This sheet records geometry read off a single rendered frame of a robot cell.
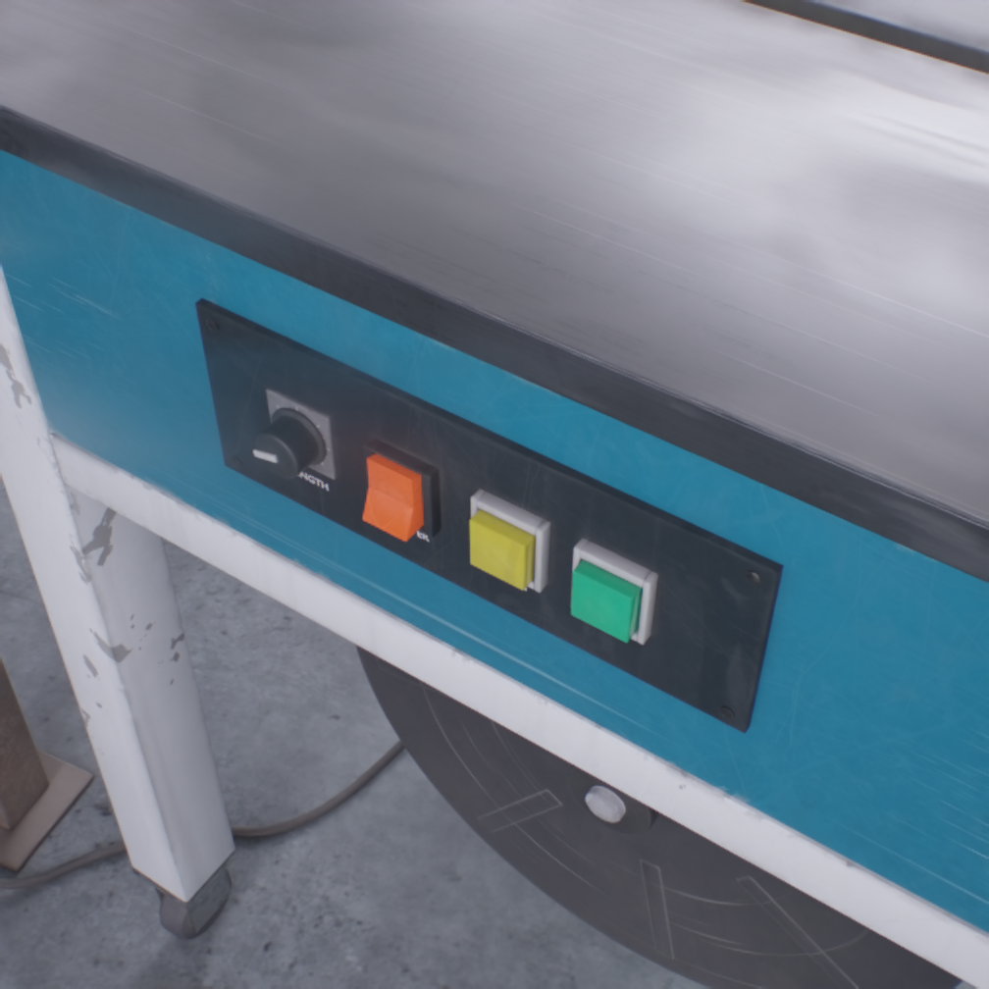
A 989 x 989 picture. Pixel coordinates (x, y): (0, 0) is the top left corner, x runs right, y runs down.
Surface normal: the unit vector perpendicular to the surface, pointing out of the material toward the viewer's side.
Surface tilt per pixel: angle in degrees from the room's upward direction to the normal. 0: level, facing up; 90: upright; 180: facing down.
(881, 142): 0
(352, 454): 90
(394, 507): 68
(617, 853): 90
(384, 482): 89
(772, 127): 0
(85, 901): 0
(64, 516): 90
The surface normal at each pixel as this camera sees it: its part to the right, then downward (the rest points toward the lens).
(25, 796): 0.89, 0.32
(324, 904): 0.00, -0.70
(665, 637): -0.56, 0.59
